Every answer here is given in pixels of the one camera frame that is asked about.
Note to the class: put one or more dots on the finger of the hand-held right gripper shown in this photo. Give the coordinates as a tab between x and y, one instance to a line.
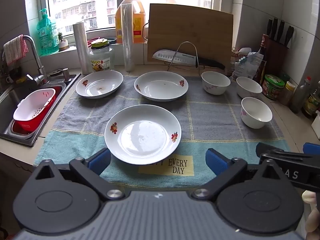
312	148
270	148

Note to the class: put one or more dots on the small potted plant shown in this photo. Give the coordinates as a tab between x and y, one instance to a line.
62	43

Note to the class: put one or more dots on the white fruit-print plate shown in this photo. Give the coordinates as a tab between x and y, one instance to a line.
161	87
100	83
142	135

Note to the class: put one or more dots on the white printed packet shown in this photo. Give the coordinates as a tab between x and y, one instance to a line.
247	66

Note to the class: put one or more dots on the green-cap bottle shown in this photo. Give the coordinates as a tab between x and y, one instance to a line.
285	77

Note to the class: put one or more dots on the pink dish rag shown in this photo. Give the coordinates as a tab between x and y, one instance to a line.
15	50

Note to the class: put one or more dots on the metal sink soap pump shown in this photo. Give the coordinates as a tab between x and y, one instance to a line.
67	75

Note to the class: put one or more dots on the metal sink stopper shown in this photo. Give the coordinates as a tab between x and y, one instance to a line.
55	73

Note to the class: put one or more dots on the teal plastic lid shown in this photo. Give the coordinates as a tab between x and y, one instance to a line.
111	40

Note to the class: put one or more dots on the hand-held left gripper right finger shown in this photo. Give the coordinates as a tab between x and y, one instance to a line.
216	161

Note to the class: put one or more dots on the metal faucet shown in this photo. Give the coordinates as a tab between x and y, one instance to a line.
37	57

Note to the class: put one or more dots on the teal bag clip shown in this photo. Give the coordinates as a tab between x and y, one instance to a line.
242	60

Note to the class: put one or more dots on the stainless steel sink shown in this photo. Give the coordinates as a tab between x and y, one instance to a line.
5	100

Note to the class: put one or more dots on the tall plastic wrap roll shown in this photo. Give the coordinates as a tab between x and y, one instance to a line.
128	37

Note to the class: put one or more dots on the white floral bowl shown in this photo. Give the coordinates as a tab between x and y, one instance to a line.
248	88
256	113
215	83

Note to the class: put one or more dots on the green dish soap bottle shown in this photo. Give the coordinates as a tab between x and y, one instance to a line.
46	37

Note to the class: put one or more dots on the white perforated basket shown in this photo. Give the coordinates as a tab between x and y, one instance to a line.
32	105

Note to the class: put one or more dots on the red plastic basin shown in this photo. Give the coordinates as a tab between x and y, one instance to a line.
22	128

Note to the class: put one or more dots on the short plastic wrap roll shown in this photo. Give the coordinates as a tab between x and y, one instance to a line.
81	47

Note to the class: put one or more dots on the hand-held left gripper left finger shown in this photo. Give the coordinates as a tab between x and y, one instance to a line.
100	160

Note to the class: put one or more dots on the grey-blue checked towel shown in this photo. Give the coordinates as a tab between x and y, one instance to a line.
205	120

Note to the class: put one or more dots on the red plastic dish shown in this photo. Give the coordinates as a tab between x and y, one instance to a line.
93	40

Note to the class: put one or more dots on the wooden cutting board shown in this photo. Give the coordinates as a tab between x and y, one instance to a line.
190	27

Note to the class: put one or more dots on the red-cap glass bottle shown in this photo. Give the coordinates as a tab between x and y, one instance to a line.
300	97

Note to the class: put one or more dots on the green-lid sauce jar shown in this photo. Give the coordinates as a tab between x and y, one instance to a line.
272	87

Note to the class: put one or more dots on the person's right hand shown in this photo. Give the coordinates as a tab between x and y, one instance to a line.
313	220

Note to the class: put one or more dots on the yellow-lid jar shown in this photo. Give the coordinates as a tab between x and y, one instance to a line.
287	93

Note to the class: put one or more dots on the glass jar with fruit label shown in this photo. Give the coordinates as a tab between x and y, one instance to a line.
101	60

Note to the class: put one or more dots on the wooden knife block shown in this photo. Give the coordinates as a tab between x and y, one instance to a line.
277	55

